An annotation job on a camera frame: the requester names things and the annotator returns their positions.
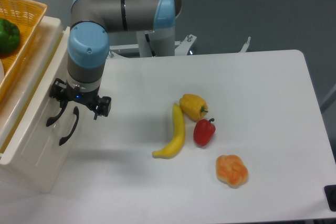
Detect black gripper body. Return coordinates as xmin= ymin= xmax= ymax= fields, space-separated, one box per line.
xmin=66 ymin=81 xmax=100 ymax=110

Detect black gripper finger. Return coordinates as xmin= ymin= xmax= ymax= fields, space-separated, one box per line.
xmin=89 ymin=95 xmax=112 ymax=120
xmin=49 ymin=78 xmax=67 ymax=109

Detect black top drawer handle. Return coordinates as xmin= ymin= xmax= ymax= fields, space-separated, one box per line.
xmin=46 ymin=101 xmax=68 ymax=127

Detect black drawer handle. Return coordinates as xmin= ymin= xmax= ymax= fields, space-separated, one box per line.
xmin=46 ymin=101 xmax=68 ymax=127
xmin=58 ymin=106 xmax=80 ymax=146

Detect white drawer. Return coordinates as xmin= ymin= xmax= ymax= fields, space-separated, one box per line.
xmin=13 ymin=105 xmax=86 ymax=193
xmin=1 ymin=27 xmax=70 ymax=166

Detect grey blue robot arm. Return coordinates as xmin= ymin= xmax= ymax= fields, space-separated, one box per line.
xmin=49 ymin=0 xmax=176 ymax=116

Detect white drawer cabinet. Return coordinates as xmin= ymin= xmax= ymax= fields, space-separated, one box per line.
xmin=1 ymin=16 xmax=86 ymax=193

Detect green bell pepper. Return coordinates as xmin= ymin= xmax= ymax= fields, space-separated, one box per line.
xmin=1 ymin=18 xmax=20 ymax=54

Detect yellow banana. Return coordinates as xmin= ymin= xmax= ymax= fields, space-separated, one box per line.
xmin=152 ymin=103 xmax=186 ymax=159

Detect yellow woven basket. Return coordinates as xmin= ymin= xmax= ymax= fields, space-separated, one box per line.
xmin=1 ymin=0 xmax=47 ymax=100

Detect yellow bell pepper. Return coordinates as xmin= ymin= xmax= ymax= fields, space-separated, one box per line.
xmin=179 ymin=94 xmax=208 ymax=121

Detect red bell pepper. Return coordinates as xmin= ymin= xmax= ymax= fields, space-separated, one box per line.
xmin=193 ymin=118 xmax=216 ymax=147

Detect orange knotted bread roll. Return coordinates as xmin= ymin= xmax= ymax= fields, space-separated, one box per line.
xmin=215 ymin=155 xmax=249 ymax=188

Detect black device at table edge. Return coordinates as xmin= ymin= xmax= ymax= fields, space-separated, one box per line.
xmin=324 ymin=185 xmax=336 ymax=212

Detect black bottom drawer handle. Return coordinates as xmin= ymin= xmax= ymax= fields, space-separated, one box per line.
xmin=58 ymin=106 xmax=80 ymax=146

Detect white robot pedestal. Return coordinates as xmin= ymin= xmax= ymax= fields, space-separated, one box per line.
xmin=136 ymin=26 xmax=175 ymax=57

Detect white metal base frame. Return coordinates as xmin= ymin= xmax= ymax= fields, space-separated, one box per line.
xmin=107 ymin=34 xmax=251 ymax=59

